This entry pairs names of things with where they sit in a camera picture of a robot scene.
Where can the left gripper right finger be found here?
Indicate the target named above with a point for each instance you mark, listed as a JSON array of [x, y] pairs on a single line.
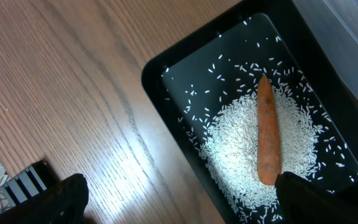
[[302, 202]]

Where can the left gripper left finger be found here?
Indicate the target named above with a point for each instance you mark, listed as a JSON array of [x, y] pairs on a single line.
[[64, 203]]

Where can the orange carrot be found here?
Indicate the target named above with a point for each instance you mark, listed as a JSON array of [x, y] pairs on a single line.
[[269, 157]]

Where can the pile of white rice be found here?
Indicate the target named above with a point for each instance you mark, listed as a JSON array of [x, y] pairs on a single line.
[[230, 152]]

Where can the black plastic tray bin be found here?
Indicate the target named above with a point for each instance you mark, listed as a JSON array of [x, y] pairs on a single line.
[[223, 60]]

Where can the clear plastic bin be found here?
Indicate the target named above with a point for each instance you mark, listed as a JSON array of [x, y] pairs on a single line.
[[335, 25]]

